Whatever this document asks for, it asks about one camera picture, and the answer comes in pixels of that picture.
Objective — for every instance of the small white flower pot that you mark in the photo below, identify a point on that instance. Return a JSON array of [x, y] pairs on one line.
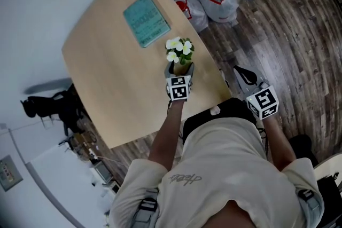
[[181, 69]]

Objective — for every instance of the black office chair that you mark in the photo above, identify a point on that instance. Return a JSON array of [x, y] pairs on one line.
[[66, 109]]

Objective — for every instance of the person's light shoe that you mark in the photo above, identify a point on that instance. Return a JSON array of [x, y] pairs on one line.
[[215, 110]]

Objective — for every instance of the black stool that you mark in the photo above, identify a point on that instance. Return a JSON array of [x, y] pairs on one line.
[[302, 146]]

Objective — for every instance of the small white box appliance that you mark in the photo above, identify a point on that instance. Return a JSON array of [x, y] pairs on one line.
[[115, 188]]

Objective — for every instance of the person's left forearm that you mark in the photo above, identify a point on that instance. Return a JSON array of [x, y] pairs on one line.
[[167, 136]]

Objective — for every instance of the person's right forearm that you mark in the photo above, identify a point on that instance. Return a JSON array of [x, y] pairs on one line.
[[278, 141]]

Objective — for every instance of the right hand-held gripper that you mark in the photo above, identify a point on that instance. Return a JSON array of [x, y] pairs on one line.
[[263, 101]]

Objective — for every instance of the large white box appliance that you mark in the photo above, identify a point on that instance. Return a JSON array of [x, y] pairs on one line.
[[101, 172]]

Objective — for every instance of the person's black pants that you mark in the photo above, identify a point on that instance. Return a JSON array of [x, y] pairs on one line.
[[235, 109]]

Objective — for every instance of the clear acrylic wall holder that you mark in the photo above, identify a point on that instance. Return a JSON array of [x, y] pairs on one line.
[[46, 122]]

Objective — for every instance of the person's beige t-shirt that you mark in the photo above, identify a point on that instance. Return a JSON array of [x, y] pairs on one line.
[[221, 155]]

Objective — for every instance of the white power strip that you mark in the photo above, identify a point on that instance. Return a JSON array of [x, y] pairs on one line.
[[93, 153]]

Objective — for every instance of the teal book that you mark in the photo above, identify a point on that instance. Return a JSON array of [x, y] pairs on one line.
[[145, 21]]

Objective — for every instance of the white round table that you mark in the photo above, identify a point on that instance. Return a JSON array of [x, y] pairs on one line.
[[328, 165]]

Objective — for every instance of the grey wall pipe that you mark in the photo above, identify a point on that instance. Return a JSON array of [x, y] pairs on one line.
[[42, 189]]

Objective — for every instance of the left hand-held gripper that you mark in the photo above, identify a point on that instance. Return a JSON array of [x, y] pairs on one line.
[[178, 89]]

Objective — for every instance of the grey wall electrical panel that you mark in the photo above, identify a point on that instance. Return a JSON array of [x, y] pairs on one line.
[[9, 173]]

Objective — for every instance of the small wooden side table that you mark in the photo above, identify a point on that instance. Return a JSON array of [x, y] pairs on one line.
[[85, 141]]

